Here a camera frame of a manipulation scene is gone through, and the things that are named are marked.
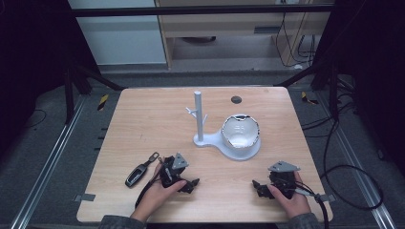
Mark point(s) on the metal floor rail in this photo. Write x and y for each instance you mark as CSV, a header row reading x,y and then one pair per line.
x,y
359,168
47,162

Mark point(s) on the black car key fob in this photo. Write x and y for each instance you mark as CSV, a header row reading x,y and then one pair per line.
x,y
137,176

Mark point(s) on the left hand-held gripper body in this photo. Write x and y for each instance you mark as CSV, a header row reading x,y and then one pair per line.
x,y
168,173

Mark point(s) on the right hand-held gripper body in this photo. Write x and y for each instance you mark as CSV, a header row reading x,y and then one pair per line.
x,y
281,178

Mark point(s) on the white cabinet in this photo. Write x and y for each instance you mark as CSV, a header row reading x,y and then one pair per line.
x,y
121,38

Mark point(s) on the grey tape strip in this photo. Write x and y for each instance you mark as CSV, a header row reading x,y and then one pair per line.
x,y
84,197
328,198

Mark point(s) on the black horizontal frame bar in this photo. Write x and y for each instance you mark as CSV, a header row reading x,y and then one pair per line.
x,y
197,10

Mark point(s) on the round grey table grommet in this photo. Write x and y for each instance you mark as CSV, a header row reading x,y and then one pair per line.
x,y
236,99

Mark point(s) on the yellow and black floor tape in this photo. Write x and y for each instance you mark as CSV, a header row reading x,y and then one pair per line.
x,y
307,98
102,102

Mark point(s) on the black stand leg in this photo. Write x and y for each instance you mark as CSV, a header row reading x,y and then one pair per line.
x,y
68,95
332,92

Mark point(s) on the person's right hand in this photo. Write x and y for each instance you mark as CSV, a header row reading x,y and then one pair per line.
x,y
294,205

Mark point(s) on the black curtain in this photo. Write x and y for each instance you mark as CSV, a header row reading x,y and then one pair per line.
x,y
31,63
372,63

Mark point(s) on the white stand with branched pole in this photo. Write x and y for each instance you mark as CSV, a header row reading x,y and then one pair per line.
x,y
207,140

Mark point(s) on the person's left hand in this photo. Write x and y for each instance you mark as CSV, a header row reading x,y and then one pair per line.
x,y
156,197

